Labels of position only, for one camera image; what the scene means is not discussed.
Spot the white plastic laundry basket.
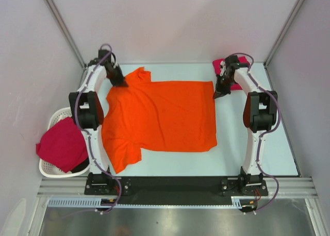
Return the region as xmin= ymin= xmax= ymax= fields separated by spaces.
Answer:
xmin=39 ymin=107 xmax=90 ymax=179

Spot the grey slotted cable duct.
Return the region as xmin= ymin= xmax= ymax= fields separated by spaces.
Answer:
xmin=48 ymin=197 xmax=246 ymax=209

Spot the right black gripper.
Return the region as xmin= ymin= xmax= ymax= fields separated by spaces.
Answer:
xmin=213 ymin=75 xmax=237 ymax=100

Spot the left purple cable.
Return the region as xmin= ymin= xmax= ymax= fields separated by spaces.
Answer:
xmin=48 ymin=43 xmax=122 ymax=218

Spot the folded magenta t shirt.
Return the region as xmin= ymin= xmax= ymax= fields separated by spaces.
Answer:
xmin=212 ymin=56 xmax=250 ymax=91

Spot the orange t shirt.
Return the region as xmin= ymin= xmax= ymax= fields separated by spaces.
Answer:
xmin=102 ymin=67 xmax=217 ymax=173

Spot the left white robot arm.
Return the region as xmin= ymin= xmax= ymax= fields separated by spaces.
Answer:
xmin=69 ymin=43 xmax=128 ymax=195

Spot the aluminium frame rail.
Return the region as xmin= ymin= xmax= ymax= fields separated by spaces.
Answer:
xmin=37 ymin=176 xmax=318 ymax=199

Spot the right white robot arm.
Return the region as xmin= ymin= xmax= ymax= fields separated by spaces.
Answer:
xmin=212 ymin=53 xmax=281 ymax=196

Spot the magenta t shirt in basket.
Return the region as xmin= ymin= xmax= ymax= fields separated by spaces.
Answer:
xmin=36 ymin=117 xmax=89 ymax=173

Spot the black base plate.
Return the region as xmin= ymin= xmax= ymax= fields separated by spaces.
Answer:
xmin=84 ymin=173 xmax=268 ymax=206

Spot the black garment in basket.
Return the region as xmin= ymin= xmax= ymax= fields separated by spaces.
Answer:
xmin=70 ymin=163 xmax=89 ymax=174

